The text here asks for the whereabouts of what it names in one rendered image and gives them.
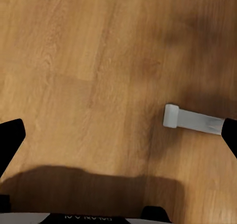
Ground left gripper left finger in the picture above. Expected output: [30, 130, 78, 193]
[0, 118, 26, 178]

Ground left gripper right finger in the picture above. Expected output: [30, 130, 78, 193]
[221, 118, 237, 158]

